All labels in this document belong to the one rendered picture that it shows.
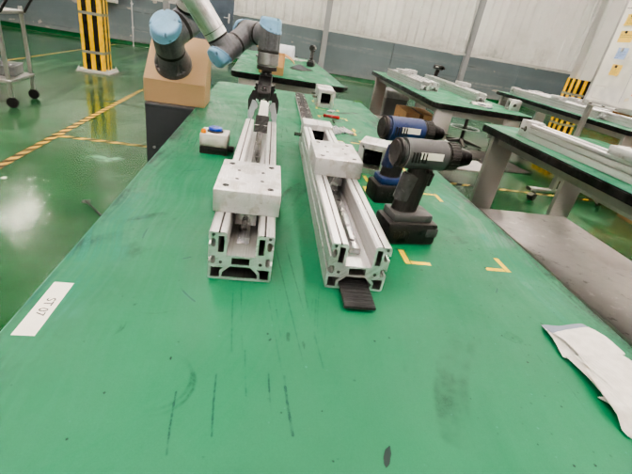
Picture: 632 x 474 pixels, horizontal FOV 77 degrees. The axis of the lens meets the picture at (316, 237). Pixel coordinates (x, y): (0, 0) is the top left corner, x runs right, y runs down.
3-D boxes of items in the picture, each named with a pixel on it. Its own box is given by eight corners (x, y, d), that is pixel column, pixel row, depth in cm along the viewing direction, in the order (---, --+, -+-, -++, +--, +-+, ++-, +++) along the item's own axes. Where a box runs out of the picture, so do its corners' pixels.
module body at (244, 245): (244, 143, 134) (245, 118, 130) (273, 148, 135) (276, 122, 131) (207, 277, 64) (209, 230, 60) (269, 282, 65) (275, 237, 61)
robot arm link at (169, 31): (147, 46, 158) (139, 18, 145) (172, 28, 162) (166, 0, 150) (170, 65, 157) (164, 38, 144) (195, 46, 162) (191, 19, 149)
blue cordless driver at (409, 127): (360, 192, 110) (378, 111, 100) (423, 196, 115) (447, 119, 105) (370, 203, 103) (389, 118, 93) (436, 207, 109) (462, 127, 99)
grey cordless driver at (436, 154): (366, 228, 90) (389, 131, 80) (443, 230, 95) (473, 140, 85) (379, 244, 83) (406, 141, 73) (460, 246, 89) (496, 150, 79)
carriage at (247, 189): (223, 190, 81) (224, 158, 78) (276, 197, 83) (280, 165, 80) (212, 226, 67) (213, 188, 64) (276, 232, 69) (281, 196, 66)
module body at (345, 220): (299, 150, 137) (303, 126, 133) (328, 154, 138) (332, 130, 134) (323, 287, 66) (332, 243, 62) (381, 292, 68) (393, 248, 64)
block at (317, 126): (292, 143, 144) (295, 117, 140) (325, 148, 146) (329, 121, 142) (292, 150, 136) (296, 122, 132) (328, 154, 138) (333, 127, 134)
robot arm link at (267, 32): (270, 17, 140) (288, 20, 135) (267, 51, 145) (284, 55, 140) (253, 13, 134) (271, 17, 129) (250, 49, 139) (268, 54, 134)
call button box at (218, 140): (203, 145, 125) (203, 125, 122) (234, 150, 126) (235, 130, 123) (198, 152, 118) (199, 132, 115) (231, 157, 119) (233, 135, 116)
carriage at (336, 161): (307, 164, 106) (310, 138, 103) (347, 168, 107) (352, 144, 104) (311, 185, 92) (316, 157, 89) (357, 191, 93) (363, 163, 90)
